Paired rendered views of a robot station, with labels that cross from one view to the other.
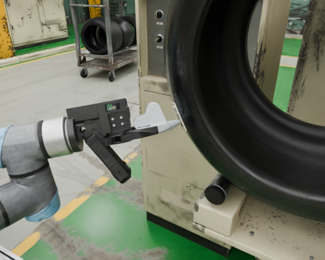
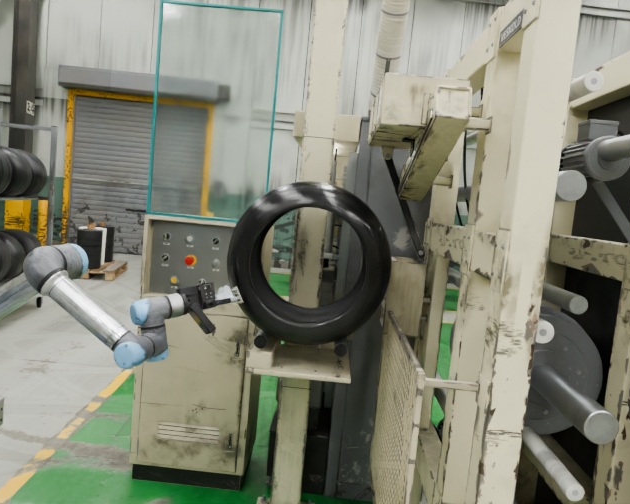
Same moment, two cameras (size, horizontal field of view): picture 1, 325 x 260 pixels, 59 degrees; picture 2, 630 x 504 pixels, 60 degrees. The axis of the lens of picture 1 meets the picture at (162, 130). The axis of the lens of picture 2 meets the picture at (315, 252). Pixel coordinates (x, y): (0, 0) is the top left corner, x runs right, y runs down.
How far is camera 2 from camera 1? 1.38 m
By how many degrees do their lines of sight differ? 36
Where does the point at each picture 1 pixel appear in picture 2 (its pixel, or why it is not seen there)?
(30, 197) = (161, 340)
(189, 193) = (194, 417)
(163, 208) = (159, 449)
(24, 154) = (160, 313)
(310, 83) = (300, 284)
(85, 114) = (191, 291)
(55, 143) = (178, 306)
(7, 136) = (150, 302)
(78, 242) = not seen: outside the picture
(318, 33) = (300, 253)
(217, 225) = (262, 362)
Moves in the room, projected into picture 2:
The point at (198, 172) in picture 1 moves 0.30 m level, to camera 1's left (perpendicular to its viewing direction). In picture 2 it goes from (206, 388) to (140, 395)
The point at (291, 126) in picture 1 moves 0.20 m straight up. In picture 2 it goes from (293, 308) to (298, 258)
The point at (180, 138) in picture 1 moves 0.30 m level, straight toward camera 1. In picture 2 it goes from (186, 354) to (203, 375)
